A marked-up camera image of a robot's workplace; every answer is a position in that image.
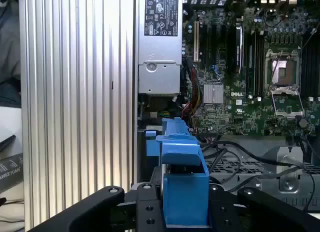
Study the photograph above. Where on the black flat device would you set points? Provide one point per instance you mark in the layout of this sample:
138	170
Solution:
7	143

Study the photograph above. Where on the black RAM slot bank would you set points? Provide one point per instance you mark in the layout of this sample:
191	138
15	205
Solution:
255	66
311	66

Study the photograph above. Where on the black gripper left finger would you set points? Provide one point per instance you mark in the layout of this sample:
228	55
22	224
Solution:
147	212

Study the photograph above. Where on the socket locking lever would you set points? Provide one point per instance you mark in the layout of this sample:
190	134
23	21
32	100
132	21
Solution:
278	65

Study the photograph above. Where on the person in grey shirt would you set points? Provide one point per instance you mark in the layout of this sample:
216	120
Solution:
8	41

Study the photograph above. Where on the silver power supply unit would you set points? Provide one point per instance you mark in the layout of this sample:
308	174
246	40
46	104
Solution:
160	54

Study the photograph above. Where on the grey metal disk bay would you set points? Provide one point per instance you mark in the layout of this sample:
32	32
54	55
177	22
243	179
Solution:
287	189

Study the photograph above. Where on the white expansion slot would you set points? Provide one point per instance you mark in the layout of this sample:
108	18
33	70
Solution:
197	41

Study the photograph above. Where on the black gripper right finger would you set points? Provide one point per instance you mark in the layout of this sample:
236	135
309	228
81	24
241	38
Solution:
222	212

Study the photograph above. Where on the black printed box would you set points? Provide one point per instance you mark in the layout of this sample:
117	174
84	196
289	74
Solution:
11	173

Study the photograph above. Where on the blue disk carrier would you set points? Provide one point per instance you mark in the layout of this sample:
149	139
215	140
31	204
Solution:
185	197

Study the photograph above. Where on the green motherboard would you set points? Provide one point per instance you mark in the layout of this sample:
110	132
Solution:
250	116

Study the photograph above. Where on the silver chipset heat sink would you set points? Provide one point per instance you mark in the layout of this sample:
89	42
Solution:
213	93

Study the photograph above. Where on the round coin cell battery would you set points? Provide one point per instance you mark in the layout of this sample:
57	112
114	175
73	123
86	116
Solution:
303	122

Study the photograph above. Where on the CPU socket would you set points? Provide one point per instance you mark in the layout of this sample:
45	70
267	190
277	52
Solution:
283	71

